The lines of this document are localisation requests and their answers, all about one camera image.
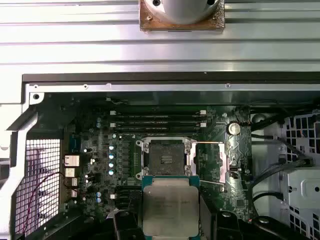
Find metal socket cover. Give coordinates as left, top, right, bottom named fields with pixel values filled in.
left=186, top=139, right=231, bottom=187

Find square brown base plate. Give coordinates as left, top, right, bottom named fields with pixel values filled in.
left=139, top=0, right=226, bottom=32

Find green motherboard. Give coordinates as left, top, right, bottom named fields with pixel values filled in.
left=59, top=104, right=253, bottom=226

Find black silver PC case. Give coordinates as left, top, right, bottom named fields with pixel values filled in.
left=0, top=72, right=320, bottom=240

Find black flat SATA cable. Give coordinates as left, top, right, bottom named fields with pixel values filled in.
left=249, top=157, right=315, bottom=198

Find RAM slot white clips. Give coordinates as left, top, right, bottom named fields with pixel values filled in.
left=109, top=193, right=143, bottom=201
left=109, top=109, right=208, bottom=116
left=109, top=121, right=208, bottom=128

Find CPU socket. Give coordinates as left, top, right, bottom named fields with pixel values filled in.
left=141, top=138, right=194, bottom=180

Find silver green CPU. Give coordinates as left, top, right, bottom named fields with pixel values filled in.
left=141, top=174, right=201, bottom=238

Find thick black cable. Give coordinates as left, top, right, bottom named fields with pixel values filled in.
left=250, top=113, right=285, bottom=133

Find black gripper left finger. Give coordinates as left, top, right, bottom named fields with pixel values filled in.
left=44, top=198, right=145, bottom=240

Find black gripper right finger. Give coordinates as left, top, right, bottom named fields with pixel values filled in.
left=198, top=192, right=305, bottom=240

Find black cable grey clip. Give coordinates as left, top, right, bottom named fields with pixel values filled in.
left=250, top=133, right=280, bottom=141

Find short black cable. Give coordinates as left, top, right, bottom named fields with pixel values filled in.
left=251, top=191, right=285, bottom=208

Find silver perforated drive cage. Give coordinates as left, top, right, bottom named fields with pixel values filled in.
left=281, top=107, right=320, bottom=240

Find red black fan wire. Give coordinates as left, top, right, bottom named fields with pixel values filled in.
left=21, top=171, right=82, bottom=235

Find round coin cell battery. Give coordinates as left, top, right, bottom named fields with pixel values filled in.
left=226, top=121, right=242, bottom=136

